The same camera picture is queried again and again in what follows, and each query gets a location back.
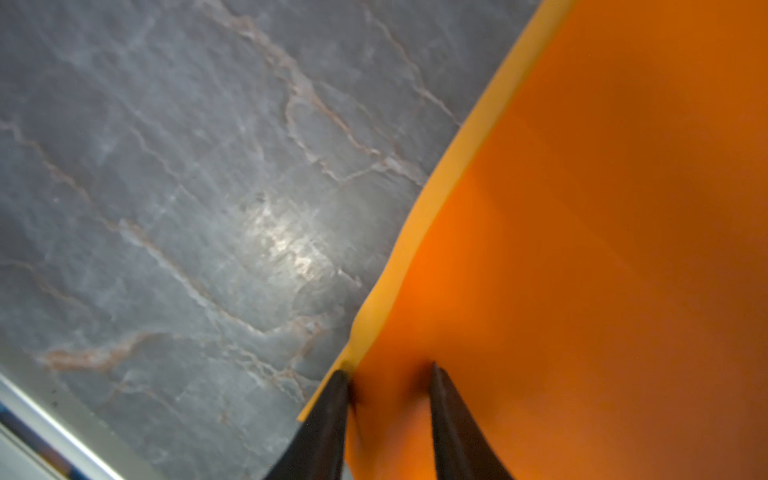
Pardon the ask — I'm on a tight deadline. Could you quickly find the aluminium front rail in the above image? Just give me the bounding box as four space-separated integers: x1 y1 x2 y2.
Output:
1 365 155 479

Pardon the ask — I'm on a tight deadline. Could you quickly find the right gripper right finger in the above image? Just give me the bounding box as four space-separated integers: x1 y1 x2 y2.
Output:
429 363 514 480

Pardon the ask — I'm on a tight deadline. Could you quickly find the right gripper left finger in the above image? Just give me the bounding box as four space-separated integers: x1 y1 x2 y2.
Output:
265 370 350 480

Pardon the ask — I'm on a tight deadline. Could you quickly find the orange wrapping paper sheet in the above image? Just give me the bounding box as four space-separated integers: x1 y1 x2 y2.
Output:
336 1 767 479

